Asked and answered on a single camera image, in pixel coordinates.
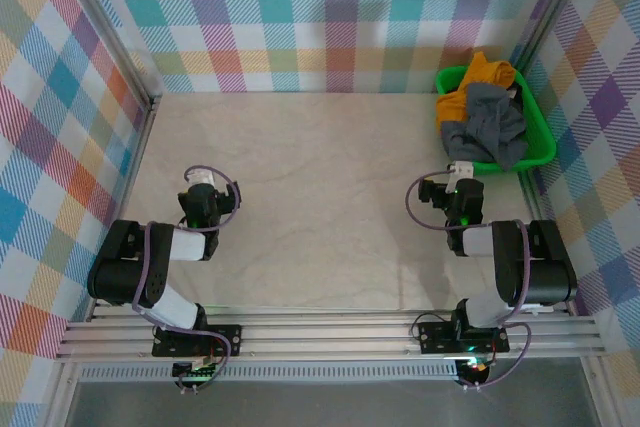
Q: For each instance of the grey t-shirt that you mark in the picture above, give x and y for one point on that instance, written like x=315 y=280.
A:
x=487 y=127

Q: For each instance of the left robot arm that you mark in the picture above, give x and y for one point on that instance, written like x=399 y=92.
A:
x=115 y=282

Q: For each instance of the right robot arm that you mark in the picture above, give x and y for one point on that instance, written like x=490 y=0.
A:
x=550 y=282

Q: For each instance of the green plastic basket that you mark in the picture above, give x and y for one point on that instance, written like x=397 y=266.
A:
x=540 y=139

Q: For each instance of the orange t-shirt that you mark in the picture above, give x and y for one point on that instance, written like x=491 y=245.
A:
x=482 y=69

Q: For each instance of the plaid backdrop cloth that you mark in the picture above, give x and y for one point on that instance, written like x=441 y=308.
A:
x=320 y=17
x=600 y=147
x=50 y=157

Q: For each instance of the black controller board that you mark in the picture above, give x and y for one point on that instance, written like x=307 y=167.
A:
x=475 y=372
x=192 y=372

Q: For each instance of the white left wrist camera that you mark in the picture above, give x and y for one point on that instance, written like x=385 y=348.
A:
x=201 y=178

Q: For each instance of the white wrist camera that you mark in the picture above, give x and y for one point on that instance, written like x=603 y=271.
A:
x=201 y=178
x=461 y=168

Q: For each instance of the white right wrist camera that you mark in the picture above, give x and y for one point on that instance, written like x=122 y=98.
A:
x=461 y=168

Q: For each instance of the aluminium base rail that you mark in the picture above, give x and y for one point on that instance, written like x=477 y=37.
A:
x=325 y=334

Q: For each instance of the aluminium frame post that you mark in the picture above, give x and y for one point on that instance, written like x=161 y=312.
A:
x=555 y=12
x=107 y=32

